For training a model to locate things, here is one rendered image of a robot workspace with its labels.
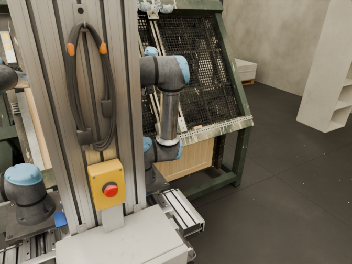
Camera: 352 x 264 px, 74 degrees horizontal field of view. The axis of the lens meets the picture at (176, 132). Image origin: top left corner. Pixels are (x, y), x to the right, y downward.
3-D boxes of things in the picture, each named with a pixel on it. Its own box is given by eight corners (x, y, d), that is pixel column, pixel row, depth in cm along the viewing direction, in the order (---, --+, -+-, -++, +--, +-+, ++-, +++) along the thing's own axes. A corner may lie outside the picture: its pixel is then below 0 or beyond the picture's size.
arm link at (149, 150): (128, 158, 124) (126, 136, 118) (153, 155, 128) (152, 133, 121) (130, 172, 114) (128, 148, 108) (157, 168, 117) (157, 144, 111)
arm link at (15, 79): (5, 57, 78) (36, 68, 123) (-36, 58, 74) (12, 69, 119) (12, 92, 80) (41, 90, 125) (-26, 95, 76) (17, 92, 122)
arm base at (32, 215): (57, 217, 101) (52, 200, 96) (15, 231, 94) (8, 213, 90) (54, 195, 113) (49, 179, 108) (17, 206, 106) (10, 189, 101)
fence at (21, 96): (36, 172, 153) (36, 172, 150) (0, 34, 157) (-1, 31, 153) (45, 169, 156) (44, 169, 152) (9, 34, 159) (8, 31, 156)
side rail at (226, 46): (238, 117, 247) (245, 115, 237) (209, 19, 251) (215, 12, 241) (243, 116, 251) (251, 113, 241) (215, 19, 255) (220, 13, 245)
